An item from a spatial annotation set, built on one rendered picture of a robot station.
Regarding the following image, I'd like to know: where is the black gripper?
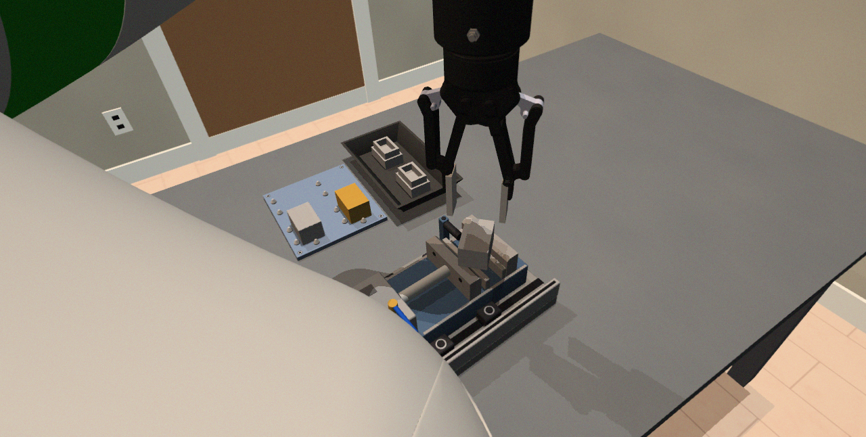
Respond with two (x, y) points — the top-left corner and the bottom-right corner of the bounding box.
(417, 48), (544, 223)

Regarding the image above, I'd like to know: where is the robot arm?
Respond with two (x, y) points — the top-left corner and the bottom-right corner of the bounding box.
(0, 0), (492, 437)

